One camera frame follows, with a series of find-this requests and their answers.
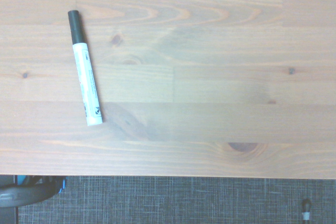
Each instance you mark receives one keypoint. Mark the white marker with black cap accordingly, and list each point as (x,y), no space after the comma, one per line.
(84,77)

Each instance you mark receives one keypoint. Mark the black headphones with blue pads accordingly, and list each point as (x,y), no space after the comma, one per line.
(25,195)

